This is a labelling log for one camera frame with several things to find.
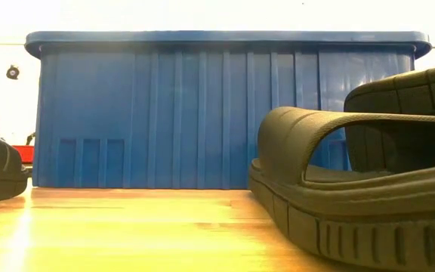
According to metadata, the blue plastic bin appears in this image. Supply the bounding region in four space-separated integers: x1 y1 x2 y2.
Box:
23 29 433 190

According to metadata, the round black wall fixture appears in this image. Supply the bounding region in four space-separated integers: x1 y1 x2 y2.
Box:
5 64 20 81

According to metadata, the red box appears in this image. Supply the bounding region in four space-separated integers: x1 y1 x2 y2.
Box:
11 144 35 165

